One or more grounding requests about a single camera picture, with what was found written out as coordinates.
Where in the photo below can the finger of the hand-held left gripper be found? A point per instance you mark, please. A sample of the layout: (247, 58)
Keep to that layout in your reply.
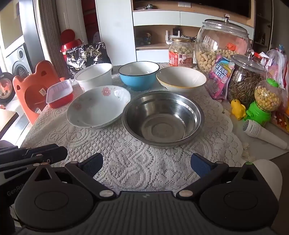
(18, 163)
(52, 151)

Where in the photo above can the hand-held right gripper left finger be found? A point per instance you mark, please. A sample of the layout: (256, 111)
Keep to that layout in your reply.
(93, 163)

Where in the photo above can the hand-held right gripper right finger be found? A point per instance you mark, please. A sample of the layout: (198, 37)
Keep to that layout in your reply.
(201, 165)

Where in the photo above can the white floral bowl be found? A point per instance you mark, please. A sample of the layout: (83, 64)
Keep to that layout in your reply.
(97, 108)

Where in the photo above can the stainless steel bowl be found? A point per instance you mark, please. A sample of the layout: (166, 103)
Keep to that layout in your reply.
(162, 117)

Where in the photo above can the white deep bowl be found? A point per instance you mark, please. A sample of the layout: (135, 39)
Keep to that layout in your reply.
(94, 79)

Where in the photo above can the white yellow-rimmed bowl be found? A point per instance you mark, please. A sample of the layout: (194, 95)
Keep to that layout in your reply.
(180, 78)

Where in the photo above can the blue bowl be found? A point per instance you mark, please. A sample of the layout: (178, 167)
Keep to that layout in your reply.
(137, 82)

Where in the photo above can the wooden side table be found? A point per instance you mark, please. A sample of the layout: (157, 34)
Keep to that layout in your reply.
(6, 122)

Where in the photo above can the white lace tablecloth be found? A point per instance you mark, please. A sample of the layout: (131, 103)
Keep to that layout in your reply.
(140, 162)

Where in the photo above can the red rectangular container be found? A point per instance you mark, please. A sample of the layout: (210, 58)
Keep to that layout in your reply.
(59, 100)

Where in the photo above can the orange bear-shaped chair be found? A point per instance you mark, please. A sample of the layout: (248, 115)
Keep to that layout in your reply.
(29, 95)

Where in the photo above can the yellow duck toy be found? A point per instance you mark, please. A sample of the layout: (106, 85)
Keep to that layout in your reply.
(238, 110)

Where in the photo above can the white toy microphone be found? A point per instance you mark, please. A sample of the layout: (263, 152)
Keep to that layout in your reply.
(259, 133)

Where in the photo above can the white round object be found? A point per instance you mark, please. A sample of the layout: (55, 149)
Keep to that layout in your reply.
(271, 176)

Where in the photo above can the black round appliance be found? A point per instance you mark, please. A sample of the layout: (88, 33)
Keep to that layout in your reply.
(5, 88)

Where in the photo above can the pink marshmallow bag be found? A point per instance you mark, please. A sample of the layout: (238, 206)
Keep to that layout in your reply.
(220, 79)

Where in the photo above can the colourful printed box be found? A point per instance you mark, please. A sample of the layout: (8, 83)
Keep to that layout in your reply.
(282, 123)

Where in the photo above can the glass sunflower seed jar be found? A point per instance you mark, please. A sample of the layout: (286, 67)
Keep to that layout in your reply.
(243, 83)

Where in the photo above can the washing machine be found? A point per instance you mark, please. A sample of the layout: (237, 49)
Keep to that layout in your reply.
(19, 65)

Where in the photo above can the green gumball machine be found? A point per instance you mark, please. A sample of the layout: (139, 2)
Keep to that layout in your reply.
(266, 95)

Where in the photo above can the black printed snack bag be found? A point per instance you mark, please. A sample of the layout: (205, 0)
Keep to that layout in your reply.
(85, 58)

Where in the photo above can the small peanut jar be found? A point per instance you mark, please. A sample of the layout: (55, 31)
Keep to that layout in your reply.
(180, 56)

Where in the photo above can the red jug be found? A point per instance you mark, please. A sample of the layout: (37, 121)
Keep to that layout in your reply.
(68, 37)

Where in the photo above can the grey curtain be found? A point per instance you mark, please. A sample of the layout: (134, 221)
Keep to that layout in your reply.
(47, 34)

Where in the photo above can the large glass peanut jar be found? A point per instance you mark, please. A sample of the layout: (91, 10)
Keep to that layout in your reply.
(212, 45)

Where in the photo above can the small orange toy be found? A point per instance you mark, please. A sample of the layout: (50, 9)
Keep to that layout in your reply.
(230, 46)

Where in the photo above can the red white snack packet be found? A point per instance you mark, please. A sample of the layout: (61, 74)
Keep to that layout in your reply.
(262, 57)

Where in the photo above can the white router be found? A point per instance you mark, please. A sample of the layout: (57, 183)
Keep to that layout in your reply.
(168, 41)

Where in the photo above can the white tall cabinet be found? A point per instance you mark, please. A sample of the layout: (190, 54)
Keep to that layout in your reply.
(112, 31)

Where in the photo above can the toy tractor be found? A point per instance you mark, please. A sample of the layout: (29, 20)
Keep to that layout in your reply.
(144, 38)

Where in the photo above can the dark wooden shelf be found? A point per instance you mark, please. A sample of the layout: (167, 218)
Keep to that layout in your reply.
(262, 22)

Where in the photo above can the black television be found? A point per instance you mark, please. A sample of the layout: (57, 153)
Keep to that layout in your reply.
(225, 6)

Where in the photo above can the white wooden wall cabinet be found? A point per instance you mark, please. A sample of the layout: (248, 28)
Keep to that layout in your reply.
(155, 18)

